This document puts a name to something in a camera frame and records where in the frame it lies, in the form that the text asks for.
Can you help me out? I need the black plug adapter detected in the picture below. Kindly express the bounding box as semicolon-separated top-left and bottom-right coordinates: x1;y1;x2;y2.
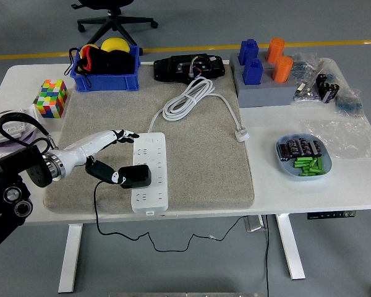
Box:
119;164;152;189

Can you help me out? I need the purple round plate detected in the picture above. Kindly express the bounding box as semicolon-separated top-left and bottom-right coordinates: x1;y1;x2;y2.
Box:
0;119;40;150

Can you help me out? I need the white power strip cord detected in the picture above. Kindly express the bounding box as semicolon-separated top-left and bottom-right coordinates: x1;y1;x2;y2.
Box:
147;77;251;143

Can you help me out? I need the white power strip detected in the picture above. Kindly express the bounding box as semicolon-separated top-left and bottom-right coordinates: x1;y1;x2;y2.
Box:
130;132;170;215

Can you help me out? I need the blue plastic bin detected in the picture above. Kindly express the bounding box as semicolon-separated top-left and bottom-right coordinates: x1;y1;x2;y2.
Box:
71;45;142;93

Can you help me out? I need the white table leg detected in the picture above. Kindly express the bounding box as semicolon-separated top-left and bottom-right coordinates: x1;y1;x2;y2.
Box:
58;225;83;294
275;213;307;281

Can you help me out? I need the black floor cable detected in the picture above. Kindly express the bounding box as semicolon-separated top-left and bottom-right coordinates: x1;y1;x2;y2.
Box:
264;215;270;297

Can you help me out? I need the black table control panel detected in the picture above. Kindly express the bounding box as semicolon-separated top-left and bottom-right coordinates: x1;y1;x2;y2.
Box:
307;210;357;220

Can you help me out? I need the clear bag of silver parts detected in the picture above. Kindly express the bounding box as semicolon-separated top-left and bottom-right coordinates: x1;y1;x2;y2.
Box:
290;80;324;108

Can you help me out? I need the clear bag of blue components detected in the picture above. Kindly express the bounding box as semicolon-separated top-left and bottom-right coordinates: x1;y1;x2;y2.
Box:
333;88;365;118

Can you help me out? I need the small yellow ball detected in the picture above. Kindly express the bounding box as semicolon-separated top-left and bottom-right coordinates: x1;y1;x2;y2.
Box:
80;44;100;56

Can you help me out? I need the orange cylinder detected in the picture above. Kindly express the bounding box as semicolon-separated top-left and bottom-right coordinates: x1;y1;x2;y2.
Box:
271;55;294;83
265;37;286;64

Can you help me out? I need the multicoloured puzzle cube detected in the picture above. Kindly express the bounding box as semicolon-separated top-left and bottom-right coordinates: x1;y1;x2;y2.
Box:
36;79;69;119

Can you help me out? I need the clear bag of blue resistors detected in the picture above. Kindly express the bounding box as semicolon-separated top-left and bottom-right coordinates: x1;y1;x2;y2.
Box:
292;51;319;83

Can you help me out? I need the silver metal bracket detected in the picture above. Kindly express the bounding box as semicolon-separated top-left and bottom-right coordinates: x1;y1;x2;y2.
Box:
243;215;268;233

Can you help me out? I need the black electronic device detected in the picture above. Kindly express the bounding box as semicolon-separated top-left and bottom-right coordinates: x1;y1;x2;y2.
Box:
153;53;226;84

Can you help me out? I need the empty clear plastic bag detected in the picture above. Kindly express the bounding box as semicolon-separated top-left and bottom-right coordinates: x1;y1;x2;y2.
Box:
299;119;371;160

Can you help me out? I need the grey-brown mat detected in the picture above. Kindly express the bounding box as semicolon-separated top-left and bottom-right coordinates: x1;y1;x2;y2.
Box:
43;63;255;214

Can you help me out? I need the white switch plate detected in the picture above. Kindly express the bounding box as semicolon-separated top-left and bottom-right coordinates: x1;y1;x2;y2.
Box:
18;104;41;136

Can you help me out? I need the white wall socket panel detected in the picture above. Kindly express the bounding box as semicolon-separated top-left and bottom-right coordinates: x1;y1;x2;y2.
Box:
0;119;27;142

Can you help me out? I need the clear bag of black capacitors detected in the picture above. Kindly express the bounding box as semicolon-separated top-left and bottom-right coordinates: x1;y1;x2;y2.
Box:
312;58;344;106

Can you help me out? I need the grey block holder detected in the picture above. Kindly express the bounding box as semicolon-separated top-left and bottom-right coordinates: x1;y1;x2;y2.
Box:
229;51;294;72
234;66;299;108

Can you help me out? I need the light blue tray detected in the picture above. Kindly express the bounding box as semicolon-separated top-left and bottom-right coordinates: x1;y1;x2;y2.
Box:
275;133;333;182

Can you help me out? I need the blue square block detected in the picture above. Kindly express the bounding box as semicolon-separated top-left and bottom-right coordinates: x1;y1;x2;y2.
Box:
238;38;260;66
242;58;264;87

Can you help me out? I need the large yellow ball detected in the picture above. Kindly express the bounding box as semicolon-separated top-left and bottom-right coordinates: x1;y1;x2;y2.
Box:
100;37;131;55

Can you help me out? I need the black capacitor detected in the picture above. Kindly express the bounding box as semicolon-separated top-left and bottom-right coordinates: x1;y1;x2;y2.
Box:
297;138;312;155
279;144;293;161
309;140;324;157
286;139;300;155

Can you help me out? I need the black drawstring pouch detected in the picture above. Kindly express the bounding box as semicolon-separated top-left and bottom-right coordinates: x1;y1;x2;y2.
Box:
68;46;137;86

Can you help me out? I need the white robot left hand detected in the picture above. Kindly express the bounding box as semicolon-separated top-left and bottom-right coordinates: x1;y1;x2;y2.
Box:
57;129;140;186

